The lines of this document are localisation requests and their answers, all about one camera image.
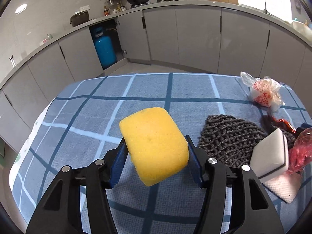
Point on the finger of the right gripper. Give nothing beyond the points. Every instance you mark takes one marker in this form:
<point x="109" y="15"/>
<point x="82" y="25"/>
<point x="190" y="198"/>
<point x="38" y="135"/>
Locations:
<point x="302" y="127"/>

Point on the blue checked tablecloth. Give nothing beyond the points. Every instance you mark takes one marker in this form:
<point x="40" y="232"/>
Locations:
<point x="82" y="123"/>

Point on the clear bag red print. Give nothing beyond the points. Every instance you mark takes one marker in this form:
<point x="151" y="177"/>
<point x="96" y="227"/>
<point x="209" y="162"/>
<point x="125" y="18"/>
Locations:
<point x="264" y="91"/>

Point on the spice bottle rack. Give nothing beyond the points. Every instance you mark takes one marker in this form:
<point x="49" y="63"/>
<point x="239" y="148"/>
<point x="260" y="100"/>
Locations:
<point x="114" y="6"/>

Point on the red plastic bag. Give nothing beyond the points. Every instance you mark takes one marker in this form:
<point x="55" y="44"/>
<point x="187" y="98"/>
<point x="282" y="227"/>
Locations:
<point x="282" y="123"/>

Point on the grey kitchen cabinets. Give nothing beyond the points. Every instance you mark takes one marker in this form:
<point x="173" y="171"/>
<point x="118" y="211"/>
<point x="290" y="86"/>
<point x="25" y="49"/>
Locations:
<point x="201" y="36"/>

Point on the dark cooking pot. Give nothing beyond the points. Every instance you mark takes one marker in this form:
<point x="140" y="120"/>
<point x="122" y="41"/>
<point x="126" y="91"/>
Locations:
<point x="79" y="18"/>

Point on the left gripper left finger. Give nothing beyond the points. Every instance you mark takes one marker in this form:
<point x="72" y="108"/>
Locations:
<point x="59" y="209"/>

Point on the pink translucent plastic bag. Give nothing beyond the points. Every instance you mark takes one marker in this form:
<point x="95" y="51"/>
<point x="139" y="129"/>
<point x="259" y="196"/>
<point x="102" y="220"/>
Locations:
<point x="300" y="154"/>

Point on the white cloth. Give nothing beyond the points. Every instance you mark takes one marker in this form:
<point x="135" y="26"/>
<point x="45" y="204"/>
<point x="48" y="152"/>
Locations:
<point x="285" y="186"/>

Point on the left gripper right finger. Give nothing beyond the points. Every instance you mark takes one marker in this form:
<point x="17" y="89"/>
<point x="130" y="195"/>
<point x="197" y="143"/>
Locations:
<point x="252" y="210"/>

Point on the dark knitted mesh scrubber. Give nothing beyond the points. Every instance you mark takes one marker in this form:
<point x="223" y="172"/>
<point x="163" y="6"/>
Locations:
<point x="232" y="140"/>

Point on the white melamine sponge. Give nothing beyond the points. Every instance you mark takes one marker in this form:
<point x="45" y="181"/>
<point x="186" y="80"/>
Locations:
<point x="270" y="157"/>

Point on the yellow sponge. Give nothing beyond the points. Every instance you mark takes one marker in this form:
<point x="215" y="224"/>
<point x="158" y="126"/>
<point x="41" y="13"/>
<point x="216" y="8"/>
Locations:
<point x="156" y="145"/>

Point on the blue gas cylinder under counter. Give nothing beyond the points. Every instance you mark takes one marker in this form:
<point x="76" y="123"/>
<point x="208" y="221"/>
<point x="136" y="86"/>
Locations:
<point x="104" y="48"/>

